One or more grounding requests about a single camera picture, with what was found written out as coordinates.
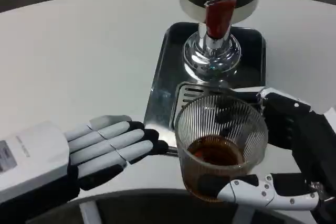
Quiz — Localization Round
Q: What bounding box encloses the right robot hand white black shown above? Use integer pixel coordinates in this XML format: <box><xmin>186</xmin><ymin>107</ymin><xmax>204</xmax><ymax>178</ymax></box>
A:
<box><xmin>217</xmin><ymin>86</ymin><xmax>336</xmax><ymax>224</ymax></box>

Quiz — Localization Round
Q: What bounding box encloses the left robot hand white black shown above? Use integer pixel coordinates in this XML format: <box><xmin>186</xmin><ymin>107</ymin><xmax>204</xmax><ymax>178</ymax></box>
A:
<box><xmin>0</xmin><ymin>114</ymin><xmax>170</xmax><ymax>209</ymax></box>

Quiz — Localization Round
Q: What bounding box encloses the clear ribbed glass cup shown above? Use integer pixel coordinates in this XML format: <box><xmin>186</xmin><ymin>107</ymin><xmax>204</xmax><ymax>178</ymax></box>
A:
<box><xmin>174</xmin><ymin>94</ymin><xmax>269</xmax><ymax>204</ymax></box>

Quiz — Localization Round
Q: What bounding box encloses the brown tea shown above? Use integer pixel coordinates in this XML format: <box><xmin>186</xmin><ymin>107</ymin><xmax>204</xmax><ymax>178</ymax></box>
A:
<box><xmin>183</xmin><ymin>134</ymin><xmax>247</xmax><ymax>202</ymax></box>

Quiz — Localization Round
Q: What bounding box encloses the slotted steel grid plate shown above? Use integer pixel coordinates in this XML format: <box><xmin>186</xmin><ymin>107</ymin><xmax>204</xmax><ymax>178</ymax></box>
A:
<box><xmin>170</xmin><ymin>81</ymin><xmax>263</xmax><ymax>127</ymax></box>

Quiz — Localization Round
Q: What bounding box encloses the robot chest black grey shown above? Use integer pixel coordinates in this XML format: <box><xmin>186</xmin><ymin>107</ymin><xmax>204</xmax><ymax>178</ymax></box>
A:
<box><xmin>26</xmin><ymin>189</ymin><xmax>316</xmax><ymax>224</ymax></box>

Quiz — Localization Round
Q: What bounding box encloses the steel drip tray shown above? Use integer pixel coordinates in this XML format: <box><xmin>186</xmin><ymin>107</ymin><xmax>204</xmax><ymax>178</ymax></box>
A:
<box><xmin>143</xmin><ymin>22</ymin><xmax>266</xmax><ymax>158</ymax></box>

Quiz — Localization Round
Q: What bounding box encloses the red tap handle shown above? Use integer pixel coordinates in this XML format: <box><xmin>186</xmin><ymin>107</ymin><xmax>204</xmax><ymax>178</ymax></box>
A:
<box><xmin>204</xmin><ymin>0</ymin><xmax>237</xmax><ymax>38</ymax></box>

